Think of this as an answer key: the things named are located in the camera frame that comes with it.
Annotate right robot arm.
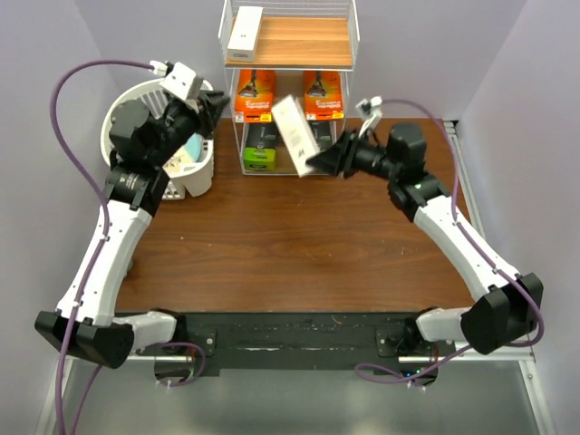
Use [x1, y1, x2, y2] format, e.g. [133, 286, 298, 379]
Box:
[307, 122, 544, 356]

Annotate white wire wooden shelf unit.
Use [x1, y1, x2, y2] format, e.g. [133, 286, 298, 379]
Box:
[218, 1, 360, 176]

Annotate green black razor box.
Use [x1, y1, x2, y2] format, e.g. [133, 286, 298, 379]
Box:
[308, 121, 335, 151]
[242, 122, 280, 171]

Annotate white Harry's box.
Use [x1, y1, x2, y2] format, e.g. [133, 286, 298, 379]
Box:
[271, 94, 320, 177]

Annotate grey Harry's box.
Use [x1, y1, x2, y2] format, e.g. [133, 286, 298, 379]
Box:
[227, 6, 264, 63]

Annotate white plastic laundry basket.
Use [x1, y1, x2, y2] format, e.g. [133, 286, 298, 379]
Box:
[101, 79, 214, 200]

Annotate orange Gillette razor pack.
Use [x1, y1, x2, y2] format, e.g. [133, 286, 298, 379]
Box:
[234, 69, 276, 123]
[303, 71, 344, 121]

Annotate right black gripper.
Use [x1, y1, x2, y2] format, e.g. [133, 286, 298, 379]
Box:
[307, 127, 401, 182]

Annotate cream and blue plate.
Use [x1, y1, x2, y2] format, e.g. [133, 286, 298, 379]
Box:
[164, 134, 204, 177]

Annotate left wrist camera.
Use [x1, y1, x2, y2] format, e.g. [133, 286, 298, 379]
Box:
[150, 61, 204, 104]

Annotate aluminium rail frame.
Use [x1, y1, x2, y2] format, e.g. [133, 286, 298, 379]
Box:
[35, 120, 556, 435]

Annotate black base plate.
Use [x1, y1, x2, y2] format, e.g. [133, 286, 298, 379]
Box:
[130, 310, 505, 377]

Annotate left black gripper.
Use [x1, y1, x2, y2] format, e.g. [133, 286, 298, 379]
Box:
[148, 89, 230, 166]

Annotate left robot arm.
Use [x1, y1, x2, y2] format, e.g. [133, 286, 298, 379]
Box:
[34, 91, 229, 369]

